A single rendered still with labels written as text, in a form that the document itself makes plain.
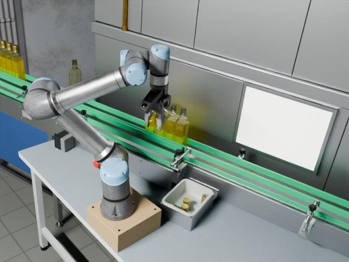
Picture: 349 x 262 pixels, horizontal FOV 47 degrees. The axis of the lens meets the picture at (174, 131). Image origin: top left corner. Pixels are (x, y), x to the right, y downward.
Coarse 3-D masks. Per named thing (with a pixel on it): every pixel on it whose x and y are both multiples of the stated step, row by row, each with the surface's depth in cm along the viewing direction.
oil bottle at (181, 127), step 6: (180, 120) 197; (186, 120) 198; (174, 126) 201; (180, 126) 198; (186, 126) 200; (174, 132) 202; (180, 132) 200; (186, 132) 202; (174, 138) 203; (180, 138) 201; (186, 138) 205
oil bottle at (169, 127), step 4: (168, 116) 200; (172, 116) 199; (176, 116) 200; (168, 120) 201; (172, 120) 199; (168, 124) 202; (172, 124) 200; (168, 128) 203; (172, 128) 202; (164, 132) 206; (168, 132) 204; (172, 132) 203; (164, 136) 207; (168, 136) 205; (172, 136) 204
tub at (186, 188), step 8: (184, 184) 197; (192, 184) 196; (176, 192) 192; (184, 192) 199; (192, 192) 198; (200, 192) 195; (208, 192) 192; (168, 200) 187; (176, 200) 194; (192, 200) 195; (200, 200) 195; (176, 208) 178; (192, 208) 190; (200, 208) 180; (192, 216) 178
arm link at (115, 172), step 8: (112, 160) 166; (120, 160) 166; (104, 168) 162; (112, 168) 162; (120, 168) 162; (128, 168) 164; (104, 176) 160; (112, 176) 159; (120, 176) 160; (128, 176) 164; (104, 184) 162; (112, 184) 160; (120, 184) 161; (128, 184) 166; (104, 192) 165; (112, 192) 162; (120, 192) 163; (128, 192) 167
